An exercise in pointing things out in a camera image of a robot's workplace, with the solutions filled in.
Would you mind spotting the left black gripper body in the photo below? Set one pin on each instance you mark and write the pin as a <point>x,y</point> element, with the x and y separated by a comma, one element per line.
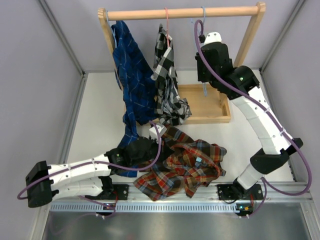
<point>151,154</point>

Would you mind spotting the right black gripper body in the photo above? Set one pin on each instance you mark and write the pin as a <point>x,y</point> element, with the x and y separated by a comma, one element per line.
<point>204,75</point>

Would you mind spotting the light blue hanger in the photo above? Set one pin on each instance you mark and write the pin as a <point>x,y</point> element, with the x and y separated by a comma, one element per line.
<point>112,31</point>
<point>199,31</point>

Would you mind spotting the red brown plaid shirt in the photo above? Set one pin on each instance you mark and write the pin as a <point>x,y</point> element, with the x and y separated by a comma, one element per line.
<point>186,165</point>

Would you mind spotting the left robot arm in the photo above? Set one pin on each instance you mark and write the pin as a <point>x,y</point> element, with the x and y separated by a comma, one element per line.
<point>48,182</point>

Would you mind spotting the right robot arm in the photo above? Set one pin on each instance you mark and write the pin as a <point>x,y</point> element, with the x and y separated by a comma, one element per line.
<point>242,88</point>

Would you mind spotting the black white checked shirt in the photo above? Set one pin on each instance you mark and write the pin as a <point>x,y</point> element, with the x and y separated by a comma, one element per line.
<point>170,108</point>

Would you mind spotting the blue plaid shirt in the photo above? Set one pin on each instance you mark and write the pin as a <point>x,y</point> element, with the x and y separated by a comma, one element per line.
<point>133,74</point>

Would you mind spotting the wooden clothes rack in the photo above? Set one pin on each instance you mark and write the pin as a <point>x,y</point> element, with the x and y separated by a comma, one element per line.
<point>214,108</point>

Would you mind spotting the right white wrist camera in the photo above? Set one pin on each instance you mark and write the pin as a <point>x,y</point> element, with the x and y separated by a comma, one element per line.
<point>212,37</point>

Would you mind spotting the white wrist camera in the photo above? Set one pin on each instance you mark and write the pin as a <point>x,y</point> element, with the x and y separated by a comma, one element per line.
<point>157,131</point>
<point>212,37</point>

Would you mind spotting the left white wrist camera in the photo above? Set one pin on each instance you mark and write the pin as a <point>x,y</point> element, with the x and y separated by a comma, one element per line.
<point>157,131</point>

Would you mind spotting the pink wire hanger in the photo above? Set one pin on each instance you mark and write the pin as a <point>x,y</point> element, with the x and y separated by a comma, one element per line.
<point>168,27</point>

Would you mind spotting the white slotted cable duct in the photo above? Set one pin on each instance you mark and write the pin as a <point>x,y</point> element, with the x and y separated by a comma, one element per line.
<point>86,207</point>

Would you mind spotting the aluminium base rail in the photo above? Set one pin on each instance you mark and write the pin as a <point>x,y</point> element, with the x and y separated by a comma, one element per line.
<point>213,192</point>

